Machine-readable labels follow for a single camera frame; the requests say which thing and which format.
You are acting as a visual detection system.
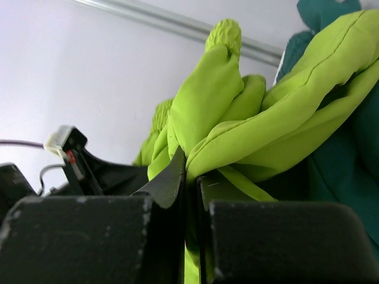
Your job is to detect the teal green shorts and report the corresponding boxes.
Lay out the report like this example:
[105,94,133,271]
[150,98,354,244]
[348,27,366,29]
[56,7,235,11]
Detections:
[274,0,379,261]

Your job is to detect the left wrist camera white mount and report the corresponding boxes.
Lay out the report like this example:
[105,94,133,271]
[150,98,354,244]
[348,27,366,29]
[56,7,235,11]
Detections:
[43,125,74,158]

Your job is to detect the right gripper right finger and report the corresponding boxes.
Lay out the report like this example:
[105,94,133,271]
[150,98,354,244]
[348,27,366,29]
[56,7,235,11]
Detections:
[197,176,378,283]

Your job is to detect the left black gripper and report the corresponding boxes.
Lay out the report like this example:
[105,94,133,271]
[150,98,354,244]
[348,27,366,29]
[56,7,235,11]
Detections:
[0,125,149,198]

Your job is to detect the left corner aluminium post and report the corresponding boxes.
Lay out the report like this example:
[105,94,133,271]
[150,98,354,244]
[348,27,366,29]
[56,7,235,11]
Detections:
[75,0,282,66]

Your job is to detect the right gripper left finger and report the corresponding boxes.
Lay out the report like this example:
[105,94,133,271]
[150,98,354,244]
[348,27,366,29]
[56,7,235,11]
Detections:
[1,149,185,283]

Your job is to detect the lime green shorts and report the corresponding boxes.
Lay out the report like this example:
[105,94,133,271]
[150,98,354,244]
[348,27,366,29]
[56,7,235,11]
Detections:
[131,8,379,284]

